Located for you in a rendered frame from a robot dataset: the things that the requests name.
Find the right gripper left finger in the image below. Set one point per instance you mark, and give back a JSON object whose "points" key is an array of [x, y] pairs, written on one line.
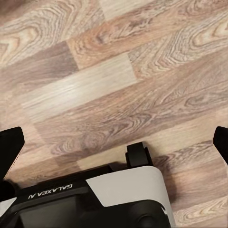
{"points": [[11, 142]]}

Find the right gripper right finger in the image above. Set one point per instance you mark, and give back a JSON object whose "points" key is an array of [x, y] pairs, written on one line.
{"points": [[220, 140]]}

